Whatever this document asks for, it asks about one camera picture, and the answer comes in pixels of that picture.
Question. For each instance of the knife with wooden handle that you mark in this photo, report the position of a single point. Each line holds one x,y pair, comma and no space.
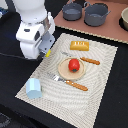
82,58

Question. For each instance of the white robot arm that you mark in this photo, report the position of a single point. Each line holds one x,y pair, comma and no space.
30,8

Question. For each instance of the beige bowl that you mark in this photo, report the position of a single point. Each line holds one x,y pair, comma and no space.
124,15

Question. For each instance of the small grey pot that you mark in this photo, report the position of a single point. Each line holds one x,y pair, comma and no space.
72,11

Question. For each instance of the red tomato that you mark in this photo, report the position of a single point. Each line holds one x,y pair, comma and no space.
74,65

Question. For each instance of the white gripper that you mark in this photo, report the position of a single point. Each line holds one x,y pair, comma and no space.
36,35

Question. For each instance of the orange bread loaf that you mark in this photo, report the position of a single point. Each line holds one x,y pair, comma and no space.
79,45

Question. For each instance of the round beige plate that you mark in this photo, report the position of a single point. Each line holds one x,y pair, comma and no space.
66,73

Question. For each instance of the woven beige placemat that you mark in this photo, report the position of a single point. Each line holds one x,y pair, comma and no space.
76,107

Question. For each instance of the fork with wooden handle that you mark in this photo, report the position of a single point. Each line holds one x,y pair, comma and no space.
69,82

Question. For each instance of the large grey pot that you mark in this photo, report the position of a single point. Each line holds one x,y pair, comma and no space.
95,14

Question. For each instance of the yellow butter box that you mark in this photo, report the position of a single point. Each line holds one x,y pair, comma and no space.
48,53

